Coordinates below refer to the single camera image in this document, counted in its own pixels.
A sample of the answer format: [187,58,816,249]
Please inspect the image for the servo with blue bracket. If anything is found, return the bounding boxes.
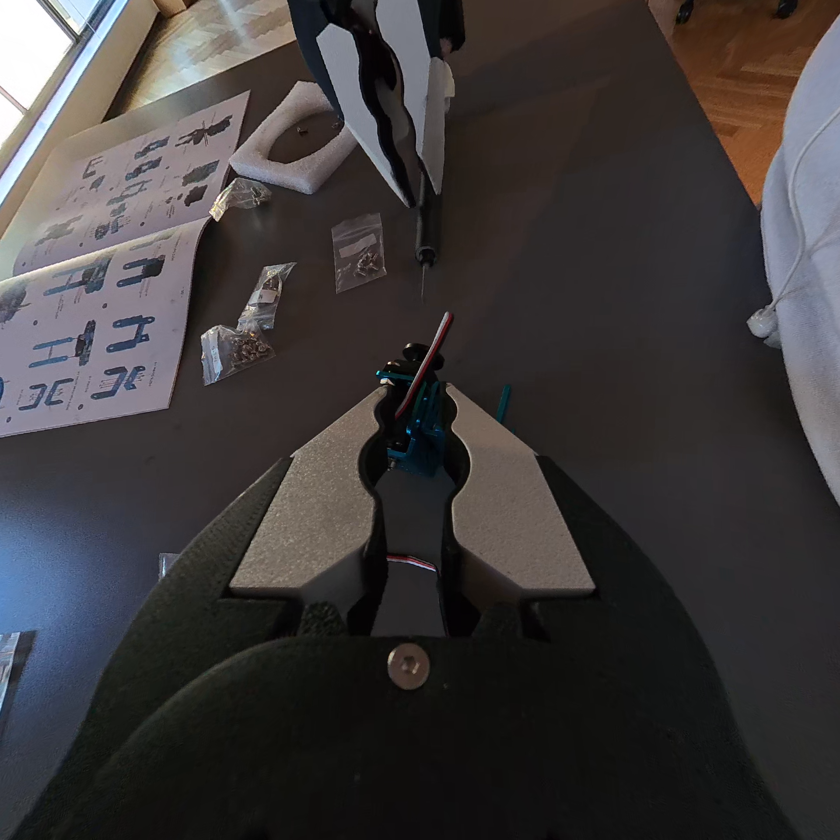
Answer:
[376,341,513,476]

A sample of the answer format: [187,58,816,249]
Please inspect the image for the black office chair base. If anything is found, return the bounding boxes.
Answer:
[672,0,798,26]

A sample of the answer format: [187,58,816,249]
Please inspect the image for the white foam piece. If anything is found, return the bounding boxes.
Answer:
[230,80,357,193]

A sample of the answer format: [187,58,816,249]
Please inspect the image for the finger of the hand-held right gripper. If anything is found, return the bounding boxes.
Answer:
[315,24,422,210]
[376,0,456,196]

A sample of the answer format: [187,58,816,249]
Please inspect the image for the instruction booklet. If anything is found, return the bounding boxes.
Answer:
[0,91,252,439]

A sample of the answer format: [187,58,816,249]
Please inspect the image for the clear bag of metal nuts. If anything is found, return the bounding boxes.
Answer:
[200,323,275,386]

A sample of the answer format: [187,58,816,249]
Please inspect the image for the large window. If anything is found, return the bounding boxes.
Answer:
[0,0,132,204]

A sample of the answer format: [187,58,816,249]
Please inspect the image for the black screwdriver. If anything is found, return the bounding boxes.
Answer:
[412,172,442,304]

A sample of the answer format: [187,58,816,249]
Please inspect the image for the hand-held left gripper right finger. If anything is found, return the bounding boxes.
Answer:
[445,384,598,632]

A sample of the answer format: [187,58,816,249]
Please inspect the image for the person's white top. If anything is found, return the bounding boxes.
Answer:
[747,26,840,506]

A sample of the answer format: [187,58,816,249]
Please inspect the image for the dark grey desk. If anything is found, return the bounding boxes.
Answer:
[0,0,840,840]

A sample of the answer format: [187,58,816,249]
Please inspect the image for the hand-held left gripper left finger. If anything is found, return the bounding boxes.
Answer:
[230,386,395,635]

